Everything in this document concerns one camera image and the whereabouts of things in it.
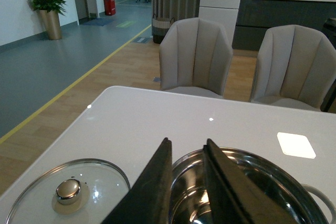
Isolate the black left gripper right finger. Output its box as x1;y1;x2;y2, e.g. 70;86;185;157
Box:
203;138;296;223

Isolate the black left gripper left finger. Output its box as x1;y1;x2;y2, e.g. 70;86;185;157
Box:
102;138;172;223

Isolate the glass pot lid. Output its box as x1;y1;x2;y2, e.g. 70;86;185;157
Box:
5;158;130;223

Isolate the steel electric cooking pot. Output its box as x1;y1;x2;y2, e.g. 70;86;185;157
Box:
168;147;335;223

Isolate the green potted plant gold pot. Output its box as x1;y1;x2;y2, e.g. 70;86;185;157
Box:
29;0;66;40

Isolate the right beige upholstered chair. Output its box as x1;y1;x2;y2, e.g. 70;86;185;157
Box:
249;25;335;112

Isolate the beige upholstered chair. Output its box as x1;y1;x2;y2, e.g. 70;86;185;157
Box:
249;25;335;112
159;17;233;99

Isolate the left beige upholstered chair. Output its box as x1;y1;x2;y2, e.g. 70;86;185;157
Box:
159;17;233;99

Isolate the woven laundry basket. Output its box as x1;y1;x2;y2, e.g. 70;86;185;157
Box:
152;14;175;44

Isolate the dark kitchen counter cabinet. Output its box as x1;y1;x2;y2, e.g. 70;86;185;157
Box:
232;0;335;51

